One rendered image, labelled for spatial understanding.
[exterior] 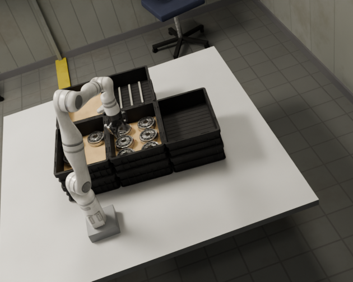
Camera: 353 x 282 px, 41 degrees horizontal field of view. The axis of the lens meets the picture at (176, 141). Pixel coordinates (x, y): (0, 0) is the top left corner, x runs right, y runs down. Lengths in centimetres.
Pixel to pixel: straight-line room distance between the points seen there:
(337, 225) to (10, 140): 218
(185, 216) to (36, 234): 80
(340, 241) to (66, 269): 163
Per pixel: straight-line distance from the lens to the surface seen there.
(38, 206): 277
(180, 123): 269
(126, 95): 304
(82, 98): 204
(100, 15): 528
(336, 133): 372
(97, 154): 268
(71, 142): 209
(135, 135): 271
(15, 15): 524
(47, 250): 254
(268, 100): 406
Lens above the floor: 254
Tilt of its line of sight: 41 degrees down
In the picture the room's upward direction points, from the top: 17 degrees counter-clockwise
